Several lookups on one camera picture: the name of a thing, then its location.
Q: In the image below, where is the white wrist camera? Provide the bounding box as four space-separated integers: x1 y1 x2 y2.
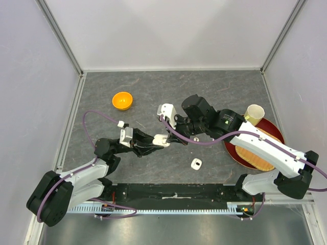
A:
157 103 177 129
119 127 133 148

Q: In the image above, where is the dark red round tray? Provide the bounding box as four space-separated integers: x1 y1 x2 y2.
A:
224 118 285 172

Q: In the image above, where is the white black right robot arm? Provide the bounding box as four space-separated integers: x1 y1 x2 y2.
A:
160 94 319 201

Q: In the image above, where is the woven bamboo basket tray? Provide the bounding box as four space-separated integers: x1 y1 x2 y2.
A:
235 127 285 172

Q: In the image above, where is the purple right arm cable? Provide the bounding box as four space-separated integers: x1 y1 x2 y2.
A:
159 114 327 221

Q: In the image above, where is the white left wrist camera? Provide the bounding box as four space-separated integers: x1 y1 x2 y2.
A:
119 127 133 148

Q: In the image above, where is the pale yellow mug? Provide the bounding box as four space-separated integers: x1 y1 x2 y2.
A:
244 104 265 126

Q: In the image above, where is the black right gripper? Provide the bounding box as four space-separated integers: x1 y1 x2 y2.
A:
166 113 206 145

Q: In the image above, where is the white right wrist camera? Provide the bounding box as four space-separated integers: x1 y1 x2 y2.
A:
157 103 177 129

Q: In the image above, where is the aluminium frame rail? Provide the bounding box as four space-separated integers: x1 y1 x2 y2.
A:
35 0 84 77

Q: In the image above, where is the light blue cable duct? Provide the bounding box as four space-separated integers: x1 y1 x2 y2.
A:
68 202 254 215

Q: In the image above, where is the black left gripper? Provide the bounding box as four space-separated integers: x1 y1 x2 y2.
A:
114 128 164 157

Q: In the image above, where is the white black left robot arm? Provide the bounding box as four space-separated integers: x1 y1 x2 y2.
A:
26 127 169 227

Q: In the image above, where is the orange plastic bowl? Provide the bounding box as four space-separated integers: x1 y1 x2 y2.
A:
112 91 133 111

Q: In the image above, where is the white earbud charging case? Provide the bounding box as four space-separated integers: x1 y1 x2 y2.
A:
152 134 170 148

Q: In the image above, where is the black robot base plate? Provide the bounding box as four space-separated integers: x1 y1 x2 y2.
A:
99 183 263 210

